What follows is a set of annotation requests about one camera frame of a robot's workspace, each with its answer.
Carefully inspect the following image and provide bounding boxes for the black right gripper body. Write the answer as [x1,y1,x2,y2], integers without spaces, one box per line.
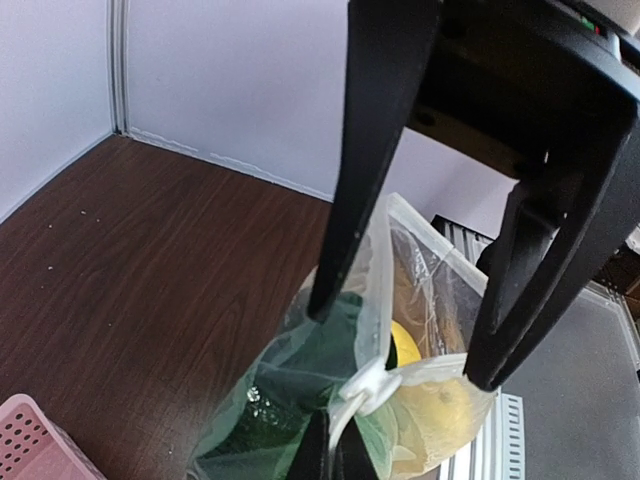
[408,1,639,179]

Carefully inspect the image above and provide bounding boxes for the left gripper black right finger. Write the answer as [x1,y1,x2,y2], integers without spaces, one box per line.
[333,419,378,480]

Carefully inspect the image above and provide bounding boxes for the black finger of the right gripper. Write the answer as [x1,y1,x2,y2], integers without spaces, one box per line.
[464,101,639,391]
[307,0,442,321]

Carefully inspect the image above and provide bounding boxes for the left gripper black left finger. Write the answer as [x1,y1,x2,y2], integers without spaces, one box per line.
[286,412,331,480]

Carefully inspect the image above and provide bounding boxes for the green bok choy toy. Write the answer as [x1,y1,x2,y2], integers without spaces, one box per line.
[187,288,399,479]

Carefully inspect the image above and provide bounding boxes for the pale yellow wrinkled fruit toy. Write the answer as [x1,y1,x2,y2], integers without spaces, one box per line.
[391,377,496,479]

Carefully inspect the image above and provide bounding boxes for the clear zip top bag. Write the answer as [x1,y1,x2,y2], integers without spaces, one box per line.
[187,194,495,479]

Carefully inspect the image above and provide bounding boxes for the yellow lemon toy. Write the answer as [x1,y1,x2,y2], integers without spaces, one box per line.
[391,320,422,367]

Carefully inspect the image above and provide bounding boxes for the pink perforated plastic basket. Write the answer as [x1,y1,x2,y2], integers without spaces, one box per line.
[1,394,104,480]

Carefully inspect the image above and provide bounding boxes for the front aluminium frame rail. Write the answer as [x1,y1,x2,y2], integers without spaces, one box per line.
[429,214,640,480]

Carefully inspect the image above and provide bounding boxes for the left aluminium corner post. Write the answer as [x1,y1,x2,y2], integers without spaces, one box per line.
[108,0,129,136]

